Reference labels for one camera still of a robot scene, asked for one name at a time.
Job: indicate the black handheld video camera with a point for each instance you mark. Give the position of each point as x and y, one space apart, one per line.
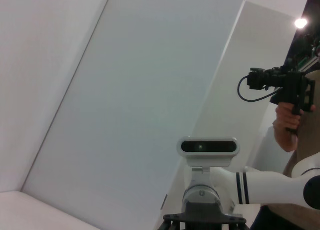
292 84

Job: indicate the white grey robot neck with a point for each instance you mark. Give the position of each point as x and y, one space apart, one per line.
201 193

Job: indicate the black robot chest bracket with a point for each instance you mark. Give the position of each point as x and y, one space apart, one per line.
200 218

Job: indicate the aluminium frame beam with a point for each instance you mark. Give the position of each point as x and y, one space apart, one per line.
310 62

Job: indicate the round ceiling light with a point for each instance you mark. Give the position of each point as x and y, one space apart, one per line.
300 22

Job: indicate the person in beige top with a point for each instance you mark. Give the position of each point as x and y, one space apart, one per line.
307 144

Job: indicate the white robot head camera bar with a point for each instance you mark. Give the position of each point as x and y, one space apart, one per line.
207 161

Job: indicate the person's bare forearm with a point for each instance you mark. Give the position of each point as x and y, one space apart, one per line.
285 139

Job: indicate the person's bare hand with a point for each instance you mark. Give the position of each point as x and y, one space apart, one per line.
285 114

